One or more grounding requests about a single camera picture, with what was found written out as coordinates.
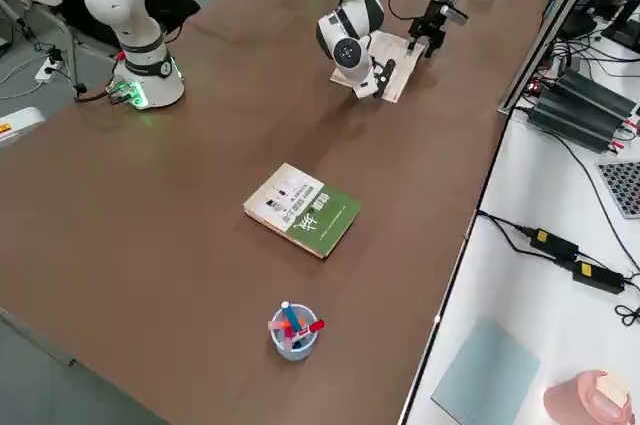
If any aluminium frame post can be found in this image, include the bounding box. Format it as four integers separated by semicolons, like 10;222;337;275
497;0;609;116

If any white power strip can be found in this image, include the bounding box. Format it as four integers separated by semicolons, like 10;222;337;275
34;57;64;82

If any black white checker board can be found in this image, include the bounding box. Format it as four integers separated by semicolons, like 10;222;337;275
594;160;640;219

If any black monitor stand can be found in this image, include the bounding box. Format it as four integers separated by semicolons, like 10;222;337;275
599;0;640;54

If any black power adapter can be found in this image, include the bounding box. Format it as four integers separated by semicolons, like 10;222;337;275
529;227;581;261
572;259;626;296

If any grey green flat plate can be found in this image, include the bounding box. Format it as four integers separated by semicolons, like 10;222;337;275
430;320;541;425

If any light blue pen cup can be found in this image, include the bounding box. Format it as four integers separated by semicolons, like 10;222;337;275
269;302;319;362

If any black ribbed power supply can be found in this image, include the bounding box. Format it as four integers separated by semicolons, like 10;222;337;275
554;68;640;116
527;94;626;152

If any blue white cover paperback book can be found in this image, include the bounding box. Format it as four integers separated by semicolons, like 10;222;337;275
329;30;429;104

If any white box orange label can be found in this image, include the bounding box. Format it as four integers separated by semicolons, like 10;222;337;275
0;105;47;147

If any blue pen white cap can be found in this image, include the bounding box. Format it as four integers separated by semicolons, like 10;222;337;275
280;300;304;335

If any pink pen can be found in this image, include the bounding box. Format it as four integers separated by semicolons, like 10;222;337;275
269;319;296;350

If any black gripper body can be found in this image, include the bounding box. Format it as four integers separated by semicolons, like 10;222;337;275
412;2;447;41
370;57;397;80

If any green cover book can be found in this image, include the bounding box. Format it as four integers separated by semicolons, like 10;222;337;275
244;162;362;256

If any white side desk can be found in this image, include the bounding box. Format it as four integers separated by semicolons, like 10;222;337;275
399;34;640;425

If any red pen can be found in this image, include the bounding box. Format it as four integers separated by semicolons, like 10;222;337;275
294;318;326;337

